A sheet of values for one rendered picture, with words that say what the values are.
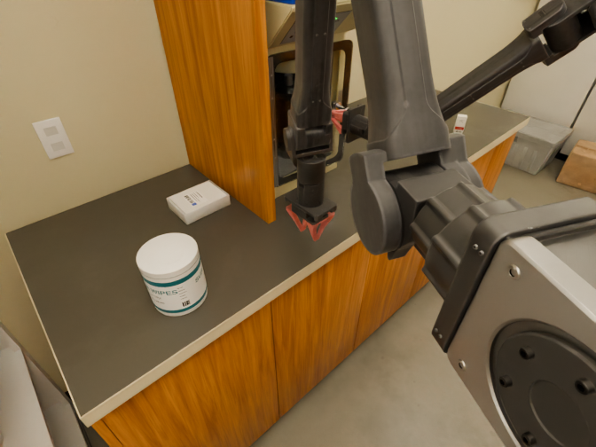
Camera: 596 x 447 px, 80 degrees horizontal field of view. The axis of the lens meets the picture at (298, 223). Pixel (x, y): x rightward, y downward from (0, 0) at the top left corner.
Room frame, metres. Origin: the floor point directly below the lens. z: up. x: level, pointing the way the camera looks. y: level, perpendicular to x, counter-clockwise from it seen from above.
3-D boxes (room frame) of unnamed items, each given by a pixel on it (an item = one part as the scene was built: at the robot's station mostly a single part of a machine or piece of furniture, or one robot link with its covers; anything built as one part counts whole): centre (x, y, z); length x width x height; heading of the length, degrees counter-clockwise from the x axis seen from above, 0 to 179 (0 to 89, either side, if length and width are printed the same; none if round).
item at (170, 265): (0.57, 0.29, 1.02); 0.13 x 0.13 x 0.15
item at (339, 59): (1.05, -0.04, 1.19); 0.30 x 0.01 x 0.40; 128
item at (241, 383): (1.23, -0.11, 0.45); 2.05 x 0.67 x 0.90; 132
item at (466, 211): (0.19, -0.14, 1.45); 0.09 x 0.08 x 0.12; 106
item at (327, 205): (0.62, -0.03, 1.21); 0.10 x 0.07 x 0.07; 42
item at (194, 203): (0.93, 0.32, 0.96); 0.16 x 0.12 x 0.04; 132
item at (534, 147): (2.94, -1.99, 0.17); 0.60 x 0.42 x 0.33; 40
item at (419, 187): (0.27, -0.11, 1.43); 0.10 x 0.05 x 0.09; 16
